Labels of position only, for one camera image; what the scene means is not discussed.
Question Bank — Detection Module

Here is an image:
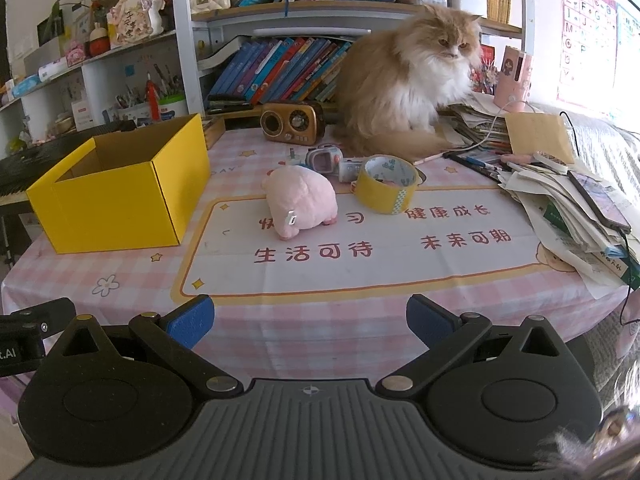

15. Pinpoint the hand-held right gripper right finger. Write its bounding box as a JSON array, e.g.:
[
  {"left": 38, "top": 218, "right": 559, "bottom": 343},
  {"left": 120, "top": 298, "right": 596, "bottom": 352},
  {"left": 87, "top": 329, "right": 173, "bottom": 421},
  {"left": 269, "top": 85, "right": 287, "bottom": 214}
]
[{"left": 375, "top": 294, "right": 581, "bottom": 398}]

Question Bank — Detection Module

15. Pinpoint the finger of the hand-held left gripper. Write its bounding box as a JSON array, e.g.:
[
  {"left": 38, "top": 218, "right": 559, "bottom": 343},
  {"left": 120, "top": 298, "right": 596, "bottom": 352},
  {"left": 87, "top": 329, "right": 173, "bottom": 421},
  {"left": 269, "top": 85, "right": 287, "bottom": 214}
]
[{"left": 0, "top": 297, "right": 77, "bottom": 358}]

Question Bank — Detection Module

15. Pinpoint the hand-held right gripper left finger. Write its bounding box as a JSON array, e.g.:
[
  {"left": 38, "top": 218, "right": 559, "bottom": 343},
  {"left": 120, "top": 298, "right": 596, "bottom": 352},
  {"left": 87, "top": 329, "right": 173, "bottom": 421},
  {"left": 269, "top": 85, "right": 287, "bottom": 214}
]
[{"left": 47, "top": 294, "right": 246, "bottom": 396}]

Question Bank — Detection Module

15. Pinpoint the yellow cardboard box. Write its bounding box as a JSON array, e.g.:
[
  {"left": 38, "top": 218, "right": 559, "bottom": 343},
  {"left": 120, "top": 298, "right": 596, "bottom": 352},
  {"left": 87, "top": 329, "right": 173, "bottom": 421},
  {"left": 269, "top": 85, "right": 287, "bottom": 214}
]
[{"left": 26, "top": 113, "right": 212, "bottom": 255}]

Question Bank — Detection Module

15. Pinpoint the yellow tape roll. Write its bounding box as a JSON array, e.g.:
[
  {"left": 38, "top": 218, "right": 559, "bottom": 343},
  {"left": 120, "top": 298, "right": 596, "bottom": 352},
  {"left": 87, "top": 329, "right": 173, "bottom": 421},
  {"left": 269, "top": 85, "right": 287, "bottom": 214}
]
[{"left": 353, "top": 155, "right": 420, "bottom": 215}]

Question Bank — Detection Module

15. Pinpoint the pink pig plush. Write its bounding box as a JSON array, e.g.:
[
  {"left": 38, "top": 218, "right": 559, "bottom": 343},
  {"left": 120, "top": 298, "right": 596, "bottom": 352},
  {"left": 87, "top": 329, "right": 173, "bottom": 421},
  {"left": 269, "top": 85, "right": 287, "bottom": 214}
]
[{"left": 263, "top": 166, "right": 338, "bottom": 240}]

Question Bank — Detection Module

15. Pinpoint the silver toy truck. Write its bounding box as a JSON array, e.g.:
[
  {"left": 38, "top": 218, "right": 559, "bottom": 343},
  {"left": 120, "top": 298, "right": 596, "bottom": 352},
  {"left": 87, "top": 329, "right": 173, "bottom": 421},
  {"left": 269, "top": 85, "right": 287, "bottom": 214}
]
[{"left": 306, "top": 144, "right": 346, "bottom": 177}]

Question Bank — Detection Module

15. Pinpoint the pink checked cloth desktop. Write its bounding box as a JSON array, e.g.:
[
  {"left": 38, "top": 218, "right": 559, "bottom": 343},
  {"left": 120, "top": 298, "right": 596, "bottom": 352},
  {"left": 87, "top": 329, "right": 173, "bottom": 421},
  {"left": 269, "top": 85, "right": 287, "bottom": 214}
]
[{"left": 0, "top": 127, "right": 640, "bottom": 411}]

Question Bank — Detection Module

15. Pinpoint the black electronic keyboard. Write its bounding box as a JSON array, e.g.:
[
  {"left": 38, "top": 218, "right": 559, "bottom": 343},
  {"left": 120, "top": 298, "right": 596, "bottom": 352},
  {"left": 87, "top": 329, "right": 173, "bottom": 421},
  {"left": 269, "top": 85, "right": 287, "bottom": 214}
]
[{"left": 0, "top": 119, "right": 136, "bottom": 206}]

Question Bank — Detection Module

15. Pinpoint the black pen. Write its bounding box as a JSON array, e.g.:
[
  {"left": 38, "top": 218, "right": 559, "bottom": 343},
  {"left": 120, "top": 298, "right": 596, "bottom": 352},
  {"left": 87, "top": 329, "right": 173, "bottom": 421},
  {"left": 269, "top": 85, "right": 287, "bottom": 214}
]
[{"left": 445, "top": 152, "right": 501, "bottom": 181}]

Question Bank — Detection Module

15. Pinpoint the pile of papers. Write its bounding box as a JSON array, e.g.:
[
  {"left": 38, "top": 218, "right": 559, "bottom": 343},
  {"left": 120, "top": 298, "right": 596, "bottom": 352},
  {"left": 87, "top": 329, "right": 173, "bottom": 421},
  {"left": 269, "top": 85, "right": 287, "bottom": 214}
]
[{"left": 440, "top": 92, "right": 640, "bottom": 306}]

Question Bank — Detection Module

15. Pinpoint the white glue bottle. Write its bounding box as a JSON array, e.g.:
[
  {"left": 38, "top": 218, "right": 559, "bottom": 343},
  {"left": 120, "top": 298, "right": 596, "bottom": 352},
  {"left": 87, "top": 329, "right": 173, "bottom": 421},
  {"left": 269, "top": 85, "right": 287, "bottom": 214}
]
[{"left": 337, "top": 157, "right": 368, "bottom": 182}]

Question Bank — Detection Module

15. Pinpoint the fluffy purple sleeve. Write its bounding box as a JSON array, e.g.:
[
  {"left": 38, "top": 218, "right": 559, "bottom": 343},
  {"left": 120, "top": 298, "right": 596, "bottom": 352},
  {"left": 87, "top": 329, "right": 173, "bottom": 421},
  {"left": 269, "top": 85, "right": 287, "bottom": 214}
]
[{"left": 532, "top": 360, "right": 640, "bottom": 480}]

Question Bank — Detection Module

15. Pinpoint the wooden chessboard box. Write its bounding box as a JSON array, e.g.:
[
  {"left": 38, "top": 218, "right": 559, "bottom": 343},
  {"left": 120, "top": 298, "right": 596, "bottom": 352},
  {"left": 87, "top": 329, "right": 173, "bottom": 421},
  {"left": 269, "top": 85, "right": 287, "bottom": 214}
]
[{"left": 200, "top": 116, "right": 227, "bottom": 151}]

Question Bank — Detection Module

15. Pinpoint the red and white box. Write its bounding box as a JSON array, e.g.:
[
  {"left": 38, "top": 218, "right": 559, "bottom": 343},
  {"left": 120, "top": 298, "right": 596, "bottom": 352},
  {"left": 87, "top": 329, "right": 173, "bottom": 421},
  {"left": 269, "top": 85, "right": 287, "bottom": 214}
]
[{"left": 71, "top": 100, "right": 96, "bottom": 131}]

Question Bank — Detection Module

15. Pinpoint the dark tablet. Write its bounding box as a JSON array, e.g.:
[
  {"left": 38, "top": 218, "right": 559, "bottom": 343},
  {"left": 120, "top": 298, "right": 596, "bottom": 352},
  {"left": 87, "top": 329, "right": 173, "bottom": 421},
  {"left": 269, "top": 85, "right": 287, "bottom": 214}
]
[{"left": 567, "top": 170, "right": 632, "bottom": 233}]

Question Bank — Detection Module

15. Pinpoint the brown envelope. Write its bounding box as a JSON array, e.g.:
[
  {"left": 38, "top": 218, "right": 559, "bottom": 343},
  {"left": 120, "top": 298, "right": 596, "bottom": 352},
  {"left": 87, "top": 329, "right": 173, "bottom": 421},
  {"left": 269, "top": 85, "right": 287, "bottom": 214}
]
[{"left": 504, "top": 110, "right": 576, "bottom": 166}]

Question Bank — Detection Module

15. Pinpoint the white tub green lid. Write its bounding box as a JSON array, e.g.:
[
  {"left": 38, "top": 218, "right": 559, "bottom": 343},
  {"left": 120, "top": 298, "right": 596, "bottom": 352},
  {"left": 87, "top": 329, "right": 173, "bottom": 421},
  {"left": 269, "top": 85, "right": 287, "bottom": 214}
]
[{"left": 160, "top": 94, "right": 190, "bottom": 121}]

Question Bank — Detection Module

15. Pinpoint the white pen cup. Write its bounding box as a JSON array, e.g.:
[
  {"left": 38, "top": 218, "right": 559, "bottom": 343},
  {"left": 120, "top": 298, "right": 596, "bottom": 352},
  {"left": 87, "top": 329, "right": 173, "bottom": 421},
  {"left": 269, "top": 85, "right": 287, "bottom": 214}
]
[{"left": 116, "top": 85, "right": 151, "bottom": 123}]

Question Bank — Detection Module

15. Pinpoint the brown retro radio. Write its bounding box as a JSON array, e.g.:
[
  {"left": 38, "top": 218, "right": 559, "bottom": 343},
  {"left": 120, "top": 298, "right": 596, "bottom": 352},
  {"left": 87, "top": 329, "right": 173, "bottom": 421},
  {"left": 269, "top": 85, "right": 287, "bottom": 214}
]
[{"left": 260, "top": 101, "right": 325, "bottom": 143}]

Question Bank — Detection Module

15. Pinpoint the blue tissue pack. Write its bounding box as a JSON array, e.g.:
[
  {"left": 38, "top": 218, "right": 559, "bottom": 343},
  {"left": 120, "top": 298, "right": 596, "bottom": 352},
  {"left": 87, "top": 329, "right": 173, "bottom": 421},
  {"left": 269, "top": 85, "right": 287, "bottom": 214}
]
[{"left": 12, "top": 74, "right": 41, "bottom": 98}]

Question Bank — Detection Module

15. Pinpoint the orange and white cat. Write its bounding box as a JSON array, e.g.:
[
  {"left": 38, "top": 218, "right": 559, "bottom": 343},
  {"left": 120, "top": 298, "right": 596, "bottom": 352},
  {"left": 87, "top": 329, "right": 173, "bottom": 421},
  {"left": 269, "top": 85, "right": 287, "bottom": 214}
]
[{"left": 332, "top": 4, "right": 483, "bottom": 159}]

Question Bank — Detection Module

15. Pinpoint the white tissue pack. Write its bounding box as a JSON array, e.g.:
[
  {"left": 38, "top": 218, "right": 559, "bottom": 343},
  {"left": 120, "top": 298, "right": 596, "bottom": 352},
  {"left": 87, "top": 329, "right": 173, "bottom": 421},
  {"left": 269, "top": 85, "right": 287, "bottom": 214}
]
[{"left": 39, "top": 57, "right": 68, "bottom": 81}]

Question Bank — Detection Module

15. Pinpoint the grey striped sofa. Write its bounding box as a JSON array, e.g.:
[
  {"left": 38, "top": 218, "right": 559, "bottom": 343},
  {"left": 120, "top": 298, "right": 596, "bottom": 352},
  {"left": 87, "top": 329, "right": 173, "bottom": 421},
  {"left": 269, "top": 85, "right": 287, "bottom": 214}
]
[{"left": 530, "top": 102, "right": 640, "bottom": 211}]

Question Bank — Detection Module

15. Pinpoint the pink box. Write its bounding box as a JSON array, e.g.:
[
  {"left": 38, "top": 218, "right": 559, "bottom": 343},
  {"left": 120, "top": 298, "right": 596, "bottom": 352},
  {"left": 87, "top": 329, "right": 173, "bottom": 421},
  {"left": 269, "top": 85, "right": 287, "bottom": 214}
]
[{"left": 495, "top": 45, "right": 533, "bottom": 111}]

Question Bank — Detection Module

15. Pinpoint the white bookshelf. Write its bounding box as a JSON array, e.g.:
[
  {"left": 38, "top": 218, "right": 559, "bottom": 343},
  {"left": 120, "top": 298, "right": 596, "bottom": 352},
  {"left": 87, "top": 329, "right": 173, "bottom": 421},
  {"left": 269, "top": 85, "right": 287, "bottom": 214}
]
[{"left": 0, "top": 0, "right": 526, "bottom": 156}]

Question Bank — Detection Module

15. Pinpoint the thick paperback book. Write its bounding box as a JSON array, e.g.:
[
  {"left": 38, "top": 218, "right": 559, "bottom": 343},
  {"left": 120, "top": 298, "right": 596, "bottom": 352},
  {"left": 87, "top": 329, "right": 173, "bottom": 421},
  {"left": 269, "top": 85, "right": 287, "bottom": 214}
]
[{"left": 197, "top": 35, "right": 251, "bottom": 68}]

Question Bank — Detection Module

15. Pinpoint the red round doll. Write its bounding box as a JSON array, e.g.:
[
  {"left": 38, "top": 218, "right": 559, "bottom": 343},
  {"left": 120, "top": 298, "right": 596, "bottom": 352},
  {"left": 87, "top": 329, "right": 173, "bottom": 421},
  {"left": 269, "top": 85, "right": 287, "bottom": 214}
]
[{"left": 87, "top": 25, "right": 111, "bottom": 58}]

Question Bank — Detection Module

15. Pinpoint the ceramic pig ornament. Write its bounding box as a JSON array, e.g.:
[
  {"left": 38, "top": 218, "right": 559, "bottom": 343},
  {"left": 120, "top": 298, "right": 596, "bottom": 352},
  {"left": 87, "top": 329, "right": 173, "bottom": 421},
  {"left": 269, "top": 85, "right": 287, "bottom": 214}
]
[{"left": 106, "top": 0, "right": 166, "bottom": 48}]

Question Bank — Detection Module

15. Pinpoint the white cable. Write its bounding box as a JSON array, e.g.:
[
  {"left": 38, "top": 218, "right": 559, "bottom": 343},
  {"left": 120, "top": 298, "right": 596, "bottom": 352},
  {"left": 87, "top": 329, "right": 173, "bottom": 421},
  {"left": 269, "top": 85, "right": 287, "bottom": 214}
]
[{"left": 470, "top": 97, "right": 526, "bottom": 153}]

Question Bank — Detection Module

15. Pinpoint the alphabet wall poster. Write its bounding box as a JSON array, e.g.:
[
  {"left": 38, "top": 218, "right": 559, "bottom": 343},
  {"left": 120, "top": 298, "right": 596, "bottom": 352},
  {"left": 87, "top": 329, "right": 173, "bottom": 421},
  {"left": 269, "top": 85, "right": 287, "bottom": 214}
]
[{"left": 557, "top": 0, "right": 621, "bottom": 106}]

